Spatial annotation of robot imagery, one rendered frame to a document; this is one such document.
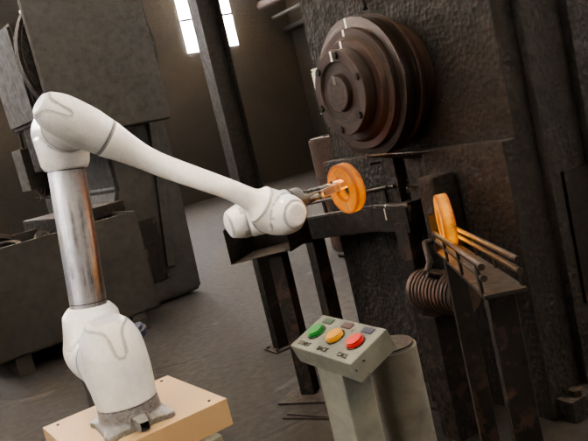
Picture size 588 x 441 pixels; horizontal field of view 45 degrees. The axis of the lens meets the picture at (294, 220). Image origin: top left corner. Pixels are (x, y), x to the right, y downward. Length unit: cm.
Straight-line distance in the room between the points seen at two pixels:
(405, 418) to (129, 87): 357
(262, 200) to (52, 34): 307
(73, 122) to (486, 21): 118
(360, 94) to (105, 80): 275
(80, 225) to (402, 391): 94
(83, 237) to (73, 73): 281
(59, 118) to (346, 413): 97
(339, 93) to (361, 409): 115
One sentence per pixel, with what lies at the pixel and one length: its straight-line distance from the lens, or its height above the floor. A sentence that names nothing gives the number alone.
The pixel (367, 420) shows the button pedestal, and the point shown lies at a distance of 157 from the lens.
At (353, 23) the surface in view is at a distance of 241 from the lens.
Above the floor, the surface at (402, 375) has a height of 46.
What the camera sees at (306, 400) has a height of 1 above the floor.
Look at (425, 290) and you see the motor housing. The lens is 215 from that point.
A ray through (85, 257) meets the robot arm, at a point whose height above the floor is 84.
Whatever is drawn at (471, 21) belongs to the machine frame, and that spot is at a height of 123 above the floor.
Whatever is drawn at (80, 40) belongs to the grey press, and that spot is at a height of 184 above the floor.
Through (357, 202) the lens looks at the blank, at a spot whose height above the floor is 78.
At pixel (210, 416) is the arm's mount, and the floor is 39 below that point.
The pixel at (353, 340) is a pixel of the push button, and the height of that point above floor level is 61.
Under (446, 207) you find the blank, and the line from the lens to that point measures 191.
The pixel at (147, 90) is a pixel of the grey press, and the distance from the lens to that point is 490.
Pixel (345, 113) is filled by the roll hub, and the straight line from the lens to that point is 239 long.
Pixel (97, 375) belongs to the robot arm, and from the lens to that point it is 183.
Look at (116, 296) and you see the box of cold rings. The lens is 451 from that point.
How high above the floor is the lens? 107
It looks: 8 degrees down
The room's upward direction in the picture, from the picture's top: 13 degrees counter-clockwise
